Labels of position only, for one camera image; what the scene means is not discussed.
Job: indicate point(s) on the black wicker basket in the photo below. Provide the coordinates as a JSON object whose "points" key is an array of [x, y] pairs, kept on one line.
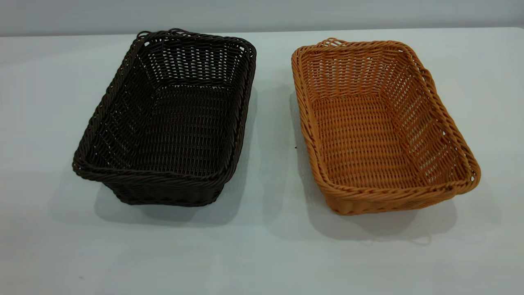
{"points": [[184, 123]]}

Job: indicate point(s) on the orange wicker basket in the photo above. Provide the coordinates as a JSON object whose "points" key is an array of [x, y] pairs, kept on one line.
{"points": [[364, 139]]}

